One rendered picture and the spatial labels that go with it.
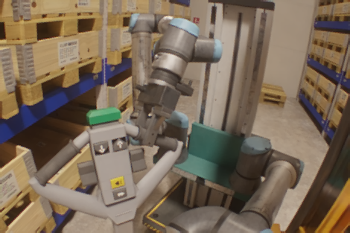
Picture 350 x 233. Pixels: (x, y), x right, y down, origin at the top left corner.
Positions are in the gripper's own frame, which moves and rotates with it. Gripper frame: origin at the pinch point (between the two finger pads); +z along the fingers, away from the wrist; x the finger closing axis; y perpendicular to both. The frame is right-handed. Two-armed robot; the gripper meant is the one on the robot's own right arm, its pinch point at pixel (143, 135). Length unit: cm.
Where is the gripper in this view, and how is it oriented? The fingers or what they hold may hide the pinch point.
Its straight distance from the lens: 60.0
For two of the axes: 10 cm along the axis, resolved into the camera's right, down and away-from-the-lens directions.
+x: 5.5, 1.3, -8.3
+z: -3.4, 9.4, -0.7
